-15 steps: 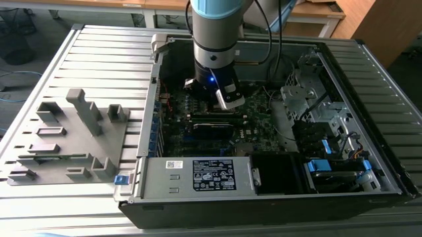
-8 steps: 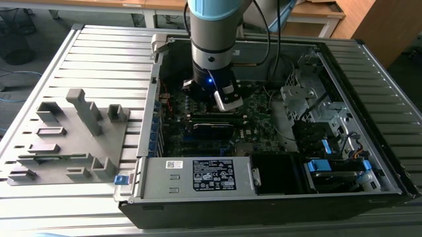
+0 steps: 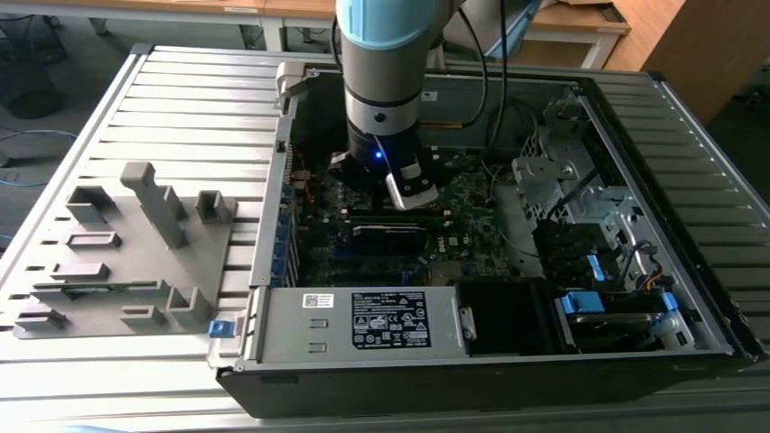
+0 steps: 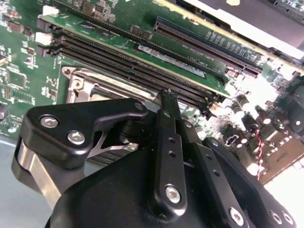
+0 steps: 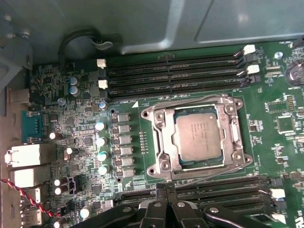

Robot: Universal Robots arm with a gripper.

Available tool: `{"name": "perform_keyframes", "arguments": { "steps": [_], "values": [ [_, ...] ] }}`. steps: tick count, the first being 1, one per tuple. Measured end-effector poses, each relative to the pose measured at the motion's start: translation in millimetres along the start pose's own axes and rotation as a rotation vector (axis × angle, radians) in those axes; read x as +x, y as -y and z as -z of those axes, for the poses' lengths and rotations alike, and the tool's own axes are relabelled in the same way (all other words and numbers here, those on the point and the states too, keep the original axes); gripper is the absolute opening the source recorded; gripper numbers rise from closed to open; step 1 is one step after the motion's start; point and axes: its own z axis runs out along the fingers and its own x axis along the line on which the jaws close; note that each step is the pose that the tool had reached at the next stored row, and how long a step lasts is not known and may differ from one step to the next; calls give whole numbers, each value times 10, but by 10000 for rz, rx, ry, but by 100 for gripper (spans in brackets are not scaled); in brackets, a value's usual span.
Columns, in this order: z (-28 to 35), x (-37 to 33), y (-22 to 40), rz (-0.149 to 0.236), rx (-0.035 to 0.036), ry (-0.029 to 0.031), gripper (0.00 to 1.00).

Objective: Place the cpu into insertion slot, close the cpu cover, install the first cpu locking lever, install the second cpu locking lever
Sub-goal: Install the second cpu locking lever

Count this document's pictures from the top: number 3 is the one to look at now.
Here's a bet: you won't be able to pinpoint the black RAM slot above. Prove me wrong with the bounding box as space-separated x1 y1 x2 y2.
347 215 451 228
347 206 451 218

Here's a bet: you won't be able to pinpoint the black graphics card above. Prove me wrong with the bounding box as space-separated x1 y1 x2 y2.
349 224 429 259

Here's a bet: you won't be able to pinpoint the green motherboard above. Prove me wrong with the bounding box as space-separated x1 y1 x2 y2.
287 134 546 290

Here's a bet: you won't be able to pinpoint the dark chipset heatsink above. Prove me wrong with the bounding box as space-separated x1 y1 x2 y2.
428 260 465 280

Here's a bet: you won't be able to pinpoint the silver metal drive cage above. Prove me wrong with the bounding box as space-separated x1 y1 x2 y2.
508 99 603 216

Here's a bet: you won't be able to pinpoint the grey power supply unit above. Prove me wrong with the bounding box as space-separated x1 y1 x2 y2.
256 284 477 363

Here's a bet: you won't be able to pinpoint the black plastic fan housing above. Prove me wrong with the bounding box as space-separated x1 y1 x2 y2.
455 280 558 358

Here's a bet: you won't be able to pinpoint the grey parts rack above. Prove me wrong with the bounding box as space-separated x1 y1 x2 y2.
9 161 240 340

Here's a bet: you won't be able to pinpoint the black PC case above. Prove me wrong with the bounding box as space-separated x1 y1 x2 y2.
205 60 770 420

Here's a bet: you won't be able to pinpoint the green RAM stick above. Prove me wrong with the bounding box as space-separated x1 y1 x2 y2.
33 280 163 299

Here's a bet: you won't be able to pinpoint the black hard disk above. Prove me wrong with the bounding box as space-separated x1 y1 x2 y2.
567 312 656 354

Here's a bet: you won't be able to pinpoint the round black bin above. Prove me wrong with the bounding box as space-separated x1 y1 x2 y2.
4 88 66 121

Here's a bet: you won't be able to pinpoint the wooden cabinet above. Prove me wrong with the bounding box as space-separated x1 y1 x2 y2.
604 0 770 130

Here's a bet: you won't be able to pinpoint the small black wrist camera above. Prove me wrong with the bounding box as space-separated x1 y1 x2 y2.
325 151 356 178

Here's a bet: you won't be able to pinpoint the silver white wrist camera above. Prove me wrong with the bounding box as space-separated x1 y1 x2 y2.
383 161 441 212

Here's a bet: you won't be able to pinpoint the thin red wire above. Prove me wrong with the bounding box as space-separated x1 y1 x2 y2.
292 146 319 205

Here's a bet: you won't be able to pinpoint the thick black cable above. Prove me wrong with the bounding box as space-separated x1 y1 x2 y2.
490 95 540 164

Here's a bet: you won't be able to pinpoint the grey case handle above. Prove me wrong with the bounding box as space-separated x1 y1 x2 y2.
273 61 321 99

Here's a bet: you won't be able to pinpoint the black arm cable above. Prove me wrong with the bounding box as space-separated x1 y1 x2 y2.
492 0 511 134
419 7 491 132

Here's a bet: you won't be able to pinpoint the black drive cable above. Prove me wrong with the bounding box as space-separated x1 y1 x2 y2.
540 164 603 226

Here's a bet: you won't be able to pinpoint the wooden desk white frame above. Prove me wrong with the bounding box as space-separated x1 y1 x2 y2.
0 0 269 51
263 0 632 69

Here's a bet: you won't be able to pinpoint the wide blue carrier handle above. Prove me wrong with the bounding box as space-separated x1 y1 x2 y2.
556 290 606 316

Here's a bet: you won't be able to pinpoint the blue floor cable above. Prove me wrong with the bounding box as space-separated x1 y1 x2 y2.
0 128 80 189

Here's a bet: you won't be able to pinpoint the coloured power wires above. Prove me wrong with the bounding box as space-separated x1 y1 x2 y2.
636 269 674 293

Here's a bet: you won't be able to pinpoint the black wire basket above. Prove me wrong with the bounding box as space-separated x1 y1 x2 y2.
0 13 68 67

